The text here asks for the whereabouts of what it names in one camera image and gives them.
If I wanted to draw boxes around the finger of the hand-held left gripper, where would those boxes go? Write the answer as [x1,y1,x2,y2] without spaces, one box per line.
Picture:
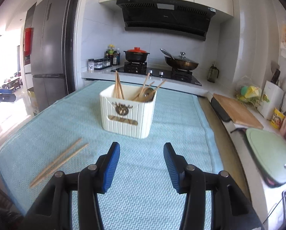
[0,89,17,105]

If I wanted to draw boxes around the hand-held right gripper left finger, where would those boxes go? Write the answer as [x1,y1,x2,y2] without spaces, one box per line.
[23,142,121,230]

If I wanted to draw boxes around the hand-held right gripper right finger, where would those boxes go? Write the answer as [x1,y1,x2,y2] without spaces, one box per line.
[163,142,264,230]

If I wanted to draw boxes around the cream ribbed utensil holder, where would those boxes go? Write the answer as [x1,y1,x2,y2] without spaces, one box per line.
[99,84,157,139]

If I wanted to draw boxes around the wooden coffee table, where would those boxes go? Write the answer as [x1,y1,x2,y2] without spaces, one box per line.
[0,75,23,91]

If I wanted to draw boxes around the yellow cardboard box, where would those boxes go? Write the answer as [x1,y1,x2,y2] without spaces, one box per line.
[26,87,41,115]

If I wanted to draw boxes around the light blue mat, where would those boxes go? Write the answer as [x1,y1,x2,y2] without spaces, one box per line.
[0,80,224,230]

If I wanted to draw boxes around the red fridge sticker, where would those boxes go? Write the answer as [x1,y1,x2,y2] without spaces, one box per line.
[24,27,34,65]

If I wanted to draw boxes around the green cutting board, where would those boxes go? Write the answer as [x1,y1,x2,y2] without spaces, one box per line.
[230,127,286,188]
[246,127,286,185]

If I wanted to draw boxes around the grey refrigerator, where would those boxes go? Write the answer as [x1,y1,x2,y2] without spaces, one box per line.
[23,0,76,112]

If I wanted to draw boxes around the wooden cutting board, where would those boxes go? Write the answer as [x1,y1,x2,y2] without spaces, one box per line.
[212,93,264,129]

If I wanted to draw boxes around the white kitchen counter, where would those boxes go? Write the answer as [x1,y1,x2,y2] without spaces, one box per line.
[81,64,237,96]

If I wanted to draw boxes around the black gas stove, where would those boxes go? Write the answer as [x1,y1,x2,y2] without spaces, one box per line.
[111,62,202,86]

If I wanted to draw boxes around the spice jar rack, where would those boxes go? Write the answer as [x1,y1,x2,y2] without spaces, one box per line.
[88,58,111,71]

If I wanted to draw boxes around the dark metal wok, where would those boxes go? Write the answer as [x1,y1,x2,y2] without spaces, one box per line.
[164,56,199,70]

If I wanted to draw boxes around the green yellow plastic bags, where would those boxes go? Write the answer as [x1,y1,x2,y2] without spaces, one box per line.
[235,76,270,106]

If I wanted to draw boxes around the glass wok lid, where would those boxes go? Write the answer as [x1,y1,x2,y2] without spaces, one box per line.
[172,52,194,63]

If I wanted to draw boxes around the dark sauce bottle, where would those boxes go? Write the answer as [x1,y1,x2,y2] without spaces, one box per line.
[112,49,121,66]

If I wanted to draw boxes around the black clay pot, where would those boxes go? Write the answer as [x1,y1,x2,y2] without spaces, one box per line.
[123,51,150,63]

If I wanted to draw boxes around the metal ladle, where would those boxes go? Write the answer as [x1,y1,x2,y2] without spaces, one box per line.
[160,48,175,60]

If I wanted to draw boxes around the yellow snack packet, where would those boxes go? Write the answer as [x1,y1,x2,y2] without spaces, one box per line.
[271,108,285,130]

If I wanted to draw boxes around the sauce bottle yellow cap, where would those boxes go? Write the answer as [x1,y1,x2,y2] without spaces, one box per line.
[107,44,116,64]

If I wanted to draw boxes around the white knife block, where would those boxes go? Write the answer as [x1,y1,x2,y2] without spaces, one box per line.
[260,80,284,121]

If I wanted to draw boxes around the black range hood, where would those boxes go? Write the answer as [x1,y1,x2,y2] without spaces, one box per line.
[116,0,217,41]

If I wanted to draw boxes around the black handled knife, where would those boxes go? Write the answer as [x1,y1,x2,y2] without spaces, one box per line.
[271,69,281,85]

